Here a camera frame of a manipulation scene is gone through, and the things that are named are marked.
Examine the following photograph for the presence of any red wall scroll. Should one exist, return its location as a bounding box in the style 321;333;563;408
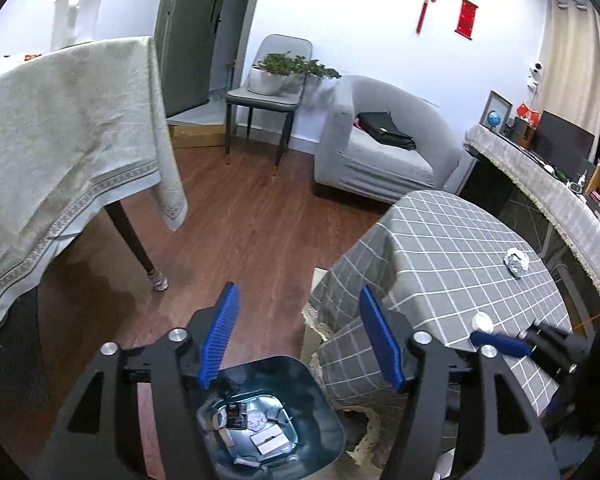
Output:
455;0;480;40

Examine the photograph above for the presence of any black monitor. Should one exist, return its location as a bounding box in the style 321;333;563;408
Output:
530;110;596;181

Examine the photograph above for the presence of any cardboard box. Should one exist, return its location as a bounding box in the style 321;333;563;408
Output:
167;120;228;150

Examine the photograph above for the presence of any grey armchair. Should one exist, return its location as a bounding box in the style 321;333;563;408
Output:
313;75;466;203

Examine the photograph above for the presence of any grey checked tablecloth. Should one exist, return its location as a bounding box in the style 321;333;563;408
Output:
307;190;573;411

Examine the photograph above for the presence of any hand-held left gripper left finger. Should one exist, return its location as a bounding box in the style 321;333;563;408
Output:
32;281;242;480

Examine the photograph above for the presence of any beige curtain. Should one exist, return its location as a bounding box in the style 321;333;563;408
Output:
535;0;600;136

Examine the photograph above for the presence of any blue and white packet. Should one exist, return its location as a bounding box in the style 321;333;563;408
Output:
200;407;231;448

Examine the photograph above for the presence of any clear table leg cup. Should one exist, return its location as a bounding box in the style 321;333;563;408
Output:
147;267;171;292

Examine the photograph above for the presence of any crumpled silvery white wrapper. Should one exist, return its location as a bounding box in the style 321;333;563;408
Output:
502;249;531;278

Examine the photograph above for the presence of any black packet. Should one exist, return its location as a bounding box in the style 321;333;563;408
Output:
225;402;248;431

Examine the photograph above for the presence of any beige dining tablecloth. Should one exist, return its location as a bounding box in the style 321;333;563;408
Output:
0;35;188;376

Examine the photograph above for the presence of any dark sideboard cabinet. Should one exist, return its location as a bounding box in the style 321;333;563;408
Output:
460;155;600;311

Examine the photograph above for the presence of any black bag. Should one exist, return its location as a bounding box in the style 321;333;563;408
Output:
356;111;417;151

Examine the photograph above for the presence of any grey door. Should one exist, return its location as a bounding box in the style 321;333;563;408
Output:
154;0;272;120

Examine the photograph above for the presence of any grey sideboard cloth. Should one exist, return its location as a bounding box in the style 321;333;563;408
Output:
464;124;600;286

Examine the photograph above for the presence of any white kettle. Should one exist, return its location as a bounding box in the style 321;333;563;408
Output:
51;0;105;52

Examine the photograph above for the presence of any white security camera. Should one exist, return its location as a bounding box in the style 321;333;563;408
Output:
526;61;546;91

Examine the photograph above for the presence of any grey chair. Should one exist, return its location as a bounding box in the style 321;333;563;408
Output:
225;34;313;177

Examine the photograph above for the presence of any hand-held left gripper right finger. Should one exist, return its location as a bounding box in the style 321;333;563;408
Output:
358;285;563;480

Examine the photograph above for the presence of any red gift box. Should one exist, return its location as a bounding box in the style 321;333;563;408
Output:
517;102;543;126

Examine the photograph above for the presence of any dark teal trash bin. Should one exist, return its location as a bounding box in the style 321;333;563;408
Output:
196;356;346;480

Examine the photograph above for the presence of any potted green plant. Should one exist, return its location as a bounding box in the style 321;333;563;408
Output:
247;52;343;96

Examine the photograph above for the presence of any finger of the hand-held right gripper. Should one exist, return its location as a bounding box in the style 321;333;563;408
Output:
469;329;578;378
517;321;593;356

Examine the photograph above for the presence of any cream fringed undercloth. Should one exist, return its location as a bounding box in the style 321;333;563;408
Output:
300;266;396;468

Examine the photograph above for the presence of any picture frame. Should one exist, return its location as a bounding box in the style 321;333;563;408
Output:
481;91;513;133

